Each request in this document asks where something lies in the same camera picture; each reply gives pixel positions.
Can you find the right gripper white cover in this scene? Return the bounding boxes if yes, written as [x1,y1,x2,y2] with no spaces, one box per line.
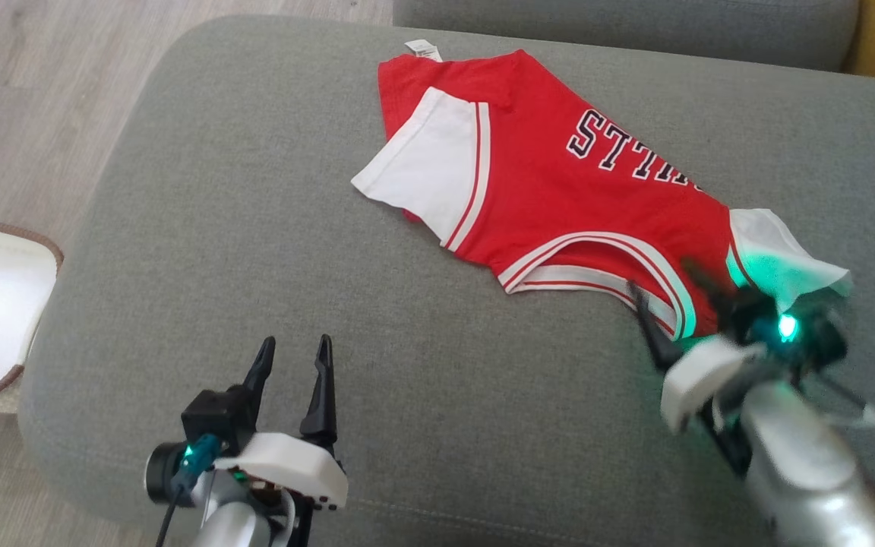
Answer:
[630,260,803,476]

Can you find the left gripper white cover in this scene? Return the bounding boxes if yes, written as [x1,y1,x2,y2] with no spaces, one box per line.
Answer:
[213,334,349,547]

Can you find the red and white basketball jersey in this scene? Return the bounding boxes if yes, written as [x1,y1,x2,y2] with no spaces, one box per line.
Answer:
[352,40,854,340]

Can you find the grey fabric sofa seat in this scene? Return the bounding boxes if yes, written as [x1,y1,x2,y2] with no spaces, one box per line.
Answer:
[18,15,875,547]

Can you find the grey sofa back cushion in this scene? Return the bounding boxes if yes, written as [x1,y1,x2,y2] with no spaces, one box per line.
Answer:
[392,0,860,73]

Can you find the left camera cable teal plug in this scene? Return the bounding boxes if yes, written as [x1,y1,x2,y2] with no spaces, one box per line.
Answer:
[155,435,222,547]

